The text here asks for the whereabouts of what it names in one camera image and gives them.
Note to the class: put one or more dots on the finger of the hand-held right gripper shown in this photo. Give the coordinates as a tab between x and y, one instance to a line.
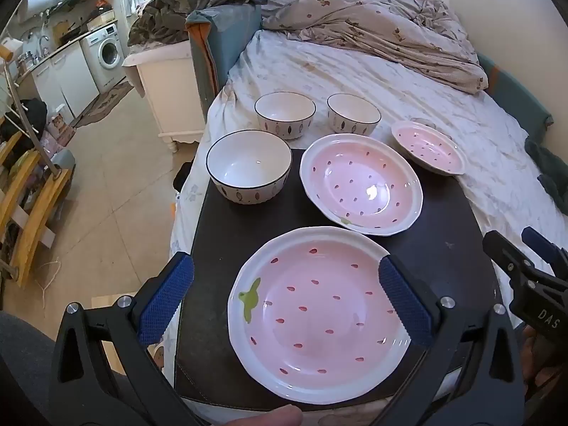
506	253
546	250

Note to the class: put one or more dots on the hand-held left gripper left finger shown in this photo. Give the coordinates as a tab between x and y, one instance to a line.
166	297

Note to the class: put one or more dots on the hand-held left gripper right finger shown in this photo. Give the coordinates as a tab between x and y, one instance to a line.
404	297

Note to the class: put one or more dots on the large pink strawberry plate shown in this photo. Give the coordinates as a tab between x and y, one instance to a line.
319	319

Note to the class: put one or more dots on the medium pink strawberry plate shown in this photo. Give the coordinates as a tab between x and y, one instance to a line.
355	177

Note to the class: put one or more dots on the small pink strawberry plate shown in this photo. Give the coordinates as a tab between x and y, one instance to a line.
426	144

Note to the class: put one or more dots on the large white black-rimmed bowl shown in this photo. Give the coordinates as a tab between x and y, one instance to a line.
248	159

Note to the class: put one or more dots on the person's right hand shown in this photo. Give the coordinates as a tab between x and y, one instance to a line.
534	359

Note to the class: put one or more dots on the person's left hand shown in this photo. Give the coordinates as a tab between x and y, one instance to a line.
270	417

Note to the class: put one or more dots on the dark green cloth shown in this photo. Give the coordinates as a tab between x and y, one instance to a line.
550	173

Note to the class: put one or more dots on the dark brown leather mat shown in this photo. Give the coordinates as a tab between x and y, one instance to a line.
222	239

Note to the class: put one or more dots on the black cloth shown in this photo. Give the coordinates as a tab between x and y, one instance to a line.
183	177

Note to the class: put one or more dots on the yellow wooden rack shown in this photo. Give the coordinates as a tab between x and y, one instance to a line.
31	226

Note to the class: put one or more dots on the grey cloth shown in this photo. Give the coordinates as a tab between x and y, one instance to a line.
22	364

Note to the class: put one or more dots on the teal padded bed board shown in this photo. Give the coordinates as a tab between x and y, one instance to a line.
510	88
230	40

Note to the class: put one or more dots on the small white patterned bowl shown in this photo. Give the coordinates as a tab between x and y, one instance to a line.
284	108
355	111

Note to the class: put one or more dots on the brown patterned rug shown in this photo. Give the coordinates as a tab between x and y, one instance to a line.
102	106

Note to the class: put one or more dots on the white cabinet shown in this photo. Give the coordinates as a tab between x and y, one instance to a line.
168	93

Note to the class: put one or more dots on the metal pole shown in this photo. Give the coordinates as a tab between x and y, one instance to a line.
31	120

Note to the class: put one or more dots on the black bag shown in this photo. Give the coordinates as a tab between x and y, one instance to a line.
33	113

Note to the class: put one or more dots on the white floral bed sheet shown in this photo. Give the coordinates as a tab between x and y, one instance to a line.
355	66

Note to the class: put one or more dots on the white kitchen cabinets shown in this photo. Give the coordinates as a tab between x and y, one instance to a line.
66	80

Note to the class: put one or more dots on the white washing machine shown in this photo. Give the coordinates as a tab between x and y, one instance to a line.
106	53

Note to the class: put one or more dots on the beige printed quilt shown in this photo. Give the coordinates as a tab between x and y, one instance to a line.
377	22

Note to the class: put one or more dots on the camouflage cloth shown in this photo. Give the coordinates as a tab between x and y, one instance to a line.
186	4

